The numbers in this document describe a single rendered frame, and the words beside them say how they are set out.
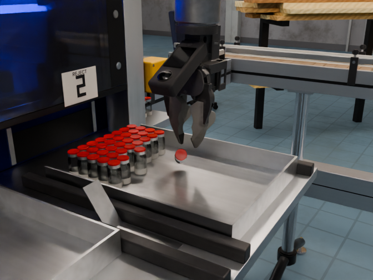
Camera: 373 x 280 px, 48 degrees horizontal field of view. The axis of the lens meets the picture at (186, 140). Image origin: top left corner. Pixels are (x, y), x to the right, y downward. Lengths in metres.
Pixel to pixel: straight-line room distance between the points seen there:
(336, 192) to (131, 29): 1.04
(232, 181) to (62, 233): 0.29
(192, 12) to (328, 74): 0.88
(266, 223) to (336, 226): 1.77
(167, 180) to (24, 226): 0.24
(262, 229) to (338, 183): 1.05
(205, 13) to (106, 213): 0.34
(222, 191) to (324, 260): 1.46
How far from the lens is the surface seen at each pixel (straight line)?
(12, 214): 0.66
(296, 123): 1.60
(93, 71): 0.81
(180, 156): 0.72
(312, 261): 2.08
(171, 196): 0.66
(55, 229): 0.61
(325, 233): 2.30
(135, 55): 0.91
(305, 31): 8.89
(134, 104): 0.92
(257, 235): 0.58
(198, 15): 0.68
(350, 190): 1.62
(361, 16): 3.42
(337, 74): 1.49
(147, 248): 0.51
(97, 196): 0.59
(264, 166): 0.77
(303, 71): 1.51
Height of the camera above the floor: 1.19
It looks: 20 degrees down
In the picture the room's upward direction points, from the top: straight up
